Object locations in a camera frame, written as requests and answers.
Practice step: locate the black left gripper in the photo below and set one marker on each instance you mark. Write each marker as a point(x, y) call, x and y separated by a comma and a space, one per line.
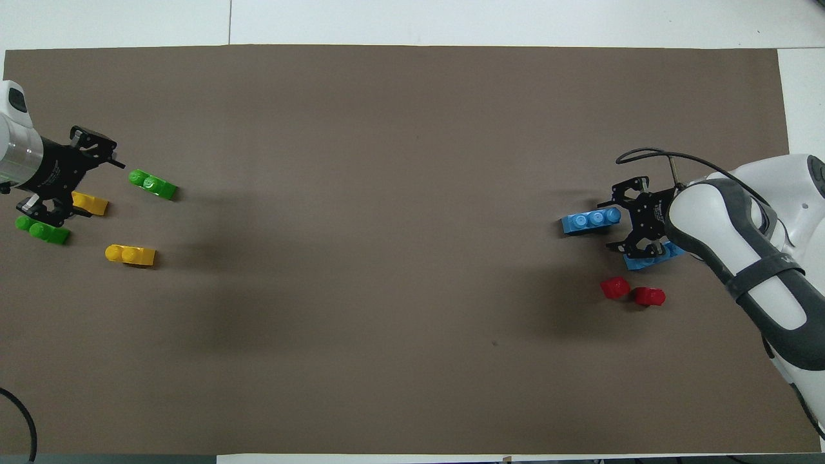
point(55, 173)

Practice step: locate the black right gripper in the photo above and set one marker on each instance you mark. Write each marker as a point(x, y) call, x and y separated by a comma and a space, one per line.
point(650, 218)

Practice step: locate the blue three-stud toy block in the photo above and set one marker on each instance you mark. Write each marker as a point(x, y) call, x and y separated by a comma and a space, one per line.
point(580, 223)
point(644, 263)

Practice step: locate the green two-stud toy block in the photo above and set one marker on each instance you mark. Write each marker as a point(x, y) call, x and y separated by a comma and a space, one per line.
point(42, 230)
point(153, 184)

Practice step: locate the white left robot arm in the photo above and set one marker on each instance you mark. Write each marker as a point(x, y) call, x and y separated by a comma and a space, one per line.
point(13, 148)

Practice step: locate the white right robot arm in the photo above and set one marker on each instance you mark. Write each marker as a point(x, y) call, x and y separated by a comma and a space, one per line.
point(741, 258)

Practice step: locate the yellow two-stud toy block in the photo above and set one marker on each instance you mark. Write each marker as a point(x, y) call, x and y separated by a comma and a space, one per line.
point(93, 205)
point(130, 255)

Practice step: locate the red single-stud toy block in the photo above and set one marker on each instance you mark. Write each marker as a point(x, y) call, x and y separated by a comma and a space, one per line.
point(649, 296)
point(615, 287)

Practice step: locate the brown paper table mat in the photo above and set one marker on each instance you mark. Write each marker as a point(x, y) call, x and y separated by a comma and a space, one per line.
point(412, 258)

